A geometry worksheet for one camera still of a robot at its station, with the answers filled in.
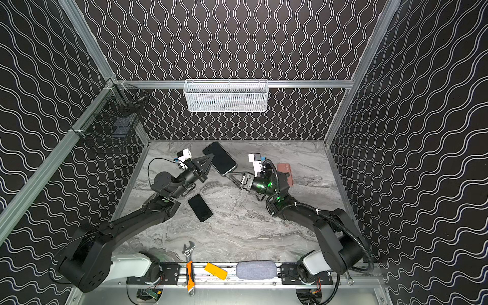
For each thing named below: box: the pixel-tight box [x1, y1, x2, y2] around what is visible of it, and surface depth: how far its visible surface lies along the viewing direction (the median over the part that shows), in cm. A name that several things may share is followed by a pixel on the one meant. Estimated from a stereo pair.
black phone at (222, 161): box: [202, 141, 239, 177], surface depth 72 cm
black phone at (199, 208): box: [188, 194, 213, 223], surface depth 94 cm
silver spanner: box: [345, 270, 355, 287], surface depth 75 cm
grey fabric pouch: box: [235, 259, 278, 280], surface depth 75 cm
